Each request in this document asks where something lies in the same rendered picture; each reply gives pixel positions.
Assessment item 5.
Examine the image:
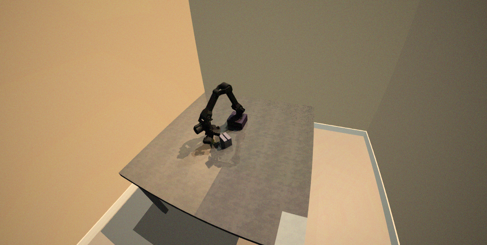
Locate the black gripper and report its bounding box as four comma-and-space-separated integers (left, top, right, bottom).
203, 125, 216, 144

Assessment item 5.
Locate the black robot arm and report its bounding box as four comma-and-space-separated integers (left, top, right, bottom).
193, 82, 245, 136

